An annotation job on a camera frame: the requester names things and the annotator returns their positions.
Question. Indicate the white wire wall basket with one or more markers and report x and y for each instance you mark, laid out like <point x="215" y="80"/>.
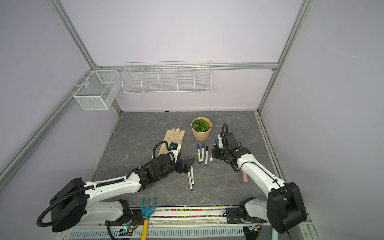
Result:
<point x="167" y="77"/>

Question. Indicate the tan pot green plant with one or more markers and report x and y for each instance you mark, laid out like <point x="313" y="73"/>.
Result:
<point x="201" y="128"/>

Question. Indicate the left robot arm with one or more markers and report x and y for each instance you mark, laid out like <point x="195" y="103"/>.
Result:
<point x="80" y="201"/>

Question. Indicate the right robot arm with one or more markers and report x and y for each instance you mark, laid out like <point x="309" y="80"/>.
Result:
<point x="284" y="207"/>

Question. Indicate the white mesh box basket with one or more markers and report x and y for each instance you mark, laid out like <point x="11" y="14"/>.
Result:
<point x="99" y="90"/>

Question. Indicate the blue garden fork yellow handle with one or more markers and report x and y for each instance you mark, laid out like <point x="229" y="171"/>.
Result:
<point x="147" y="211"/>

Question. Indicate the cream fabric glove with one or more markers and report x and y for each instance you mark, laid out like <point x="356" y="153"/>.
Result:
<point x="175" y="136"/>

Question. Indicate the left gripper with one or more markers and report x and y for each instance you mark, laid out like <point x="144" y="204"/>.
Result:
<point x="186" y="168"/>

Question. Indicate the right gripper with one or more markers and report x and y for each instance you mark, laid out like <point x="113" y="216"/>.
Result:
<point x="215" y="151"/>

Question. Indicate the pink eraser stick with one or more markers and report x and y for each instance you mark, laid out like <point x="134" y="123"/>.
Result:
<point x="245" y="177"/>

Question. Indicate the light blue garden trowel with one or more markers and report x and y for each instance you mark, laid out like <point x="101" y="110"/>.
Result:
<point x="275" y="235"/>

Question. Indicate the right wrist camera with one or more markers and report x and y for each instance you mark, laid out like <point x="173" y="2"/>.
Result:
<point x="220" y="141"/>

